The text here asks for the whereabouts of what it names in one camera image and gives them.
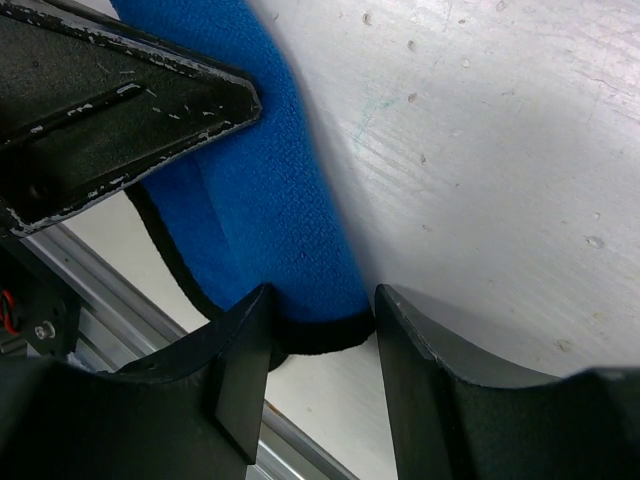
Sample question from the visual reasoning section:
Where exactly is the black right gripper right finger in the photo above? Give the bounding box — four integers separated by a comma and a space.
375, 285, 639, 479

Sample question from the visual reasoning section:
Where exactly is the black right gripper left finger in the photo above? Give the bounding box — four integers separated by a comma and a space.
1, 285, 273, 479

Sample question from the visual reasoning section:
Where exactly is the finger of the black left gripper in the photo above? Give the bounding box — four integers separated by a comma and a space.
1, 1, 262, 238

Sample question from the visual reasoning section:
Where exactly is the blue towel dark trim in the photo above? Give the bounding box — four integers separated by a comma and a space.
114, 1, 376, 362

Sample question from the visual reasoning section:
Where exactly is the aluminium mounting rail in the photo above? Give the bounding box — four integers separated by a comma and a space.
22, 225, 355, 479

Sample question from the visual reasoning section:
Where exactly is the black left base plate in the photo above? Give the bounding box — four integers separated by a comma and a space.
1, 243, 81, 359

